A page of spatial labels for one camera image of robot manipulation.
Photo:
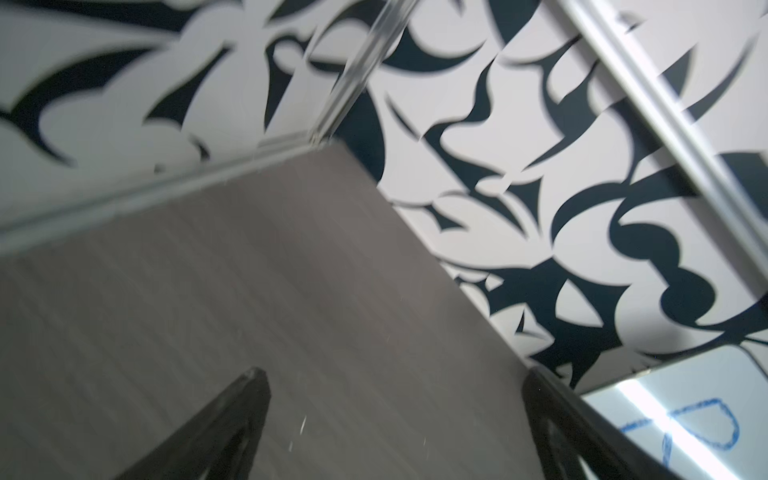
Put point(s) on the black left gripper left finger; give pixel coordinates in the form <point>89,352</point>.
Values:
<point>219,442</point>

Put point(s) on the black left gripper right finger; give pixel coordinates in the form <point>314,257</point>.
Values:
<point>567,431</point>

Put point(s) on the white whiteboard reading RED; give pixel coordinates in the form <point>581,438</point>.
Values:
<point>704,417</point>

